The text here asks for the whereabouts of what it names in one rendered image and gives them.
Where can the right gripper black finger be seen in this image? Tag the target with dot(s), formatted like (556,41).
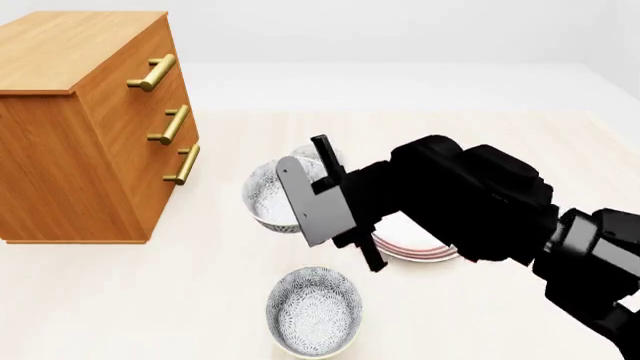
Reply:
(327,157)
(372,249)

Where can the patterned black-and-white bowl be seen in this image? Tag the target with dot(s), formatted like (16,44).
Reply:
(262,191)
(315,311)
(305,152)

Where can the white plate with red stripes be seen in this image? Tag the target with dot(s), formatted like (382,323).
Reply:
(407,240)

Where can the wooden three-drawer cabinet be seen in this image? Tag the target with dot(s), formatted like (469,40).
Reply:
(55,150)

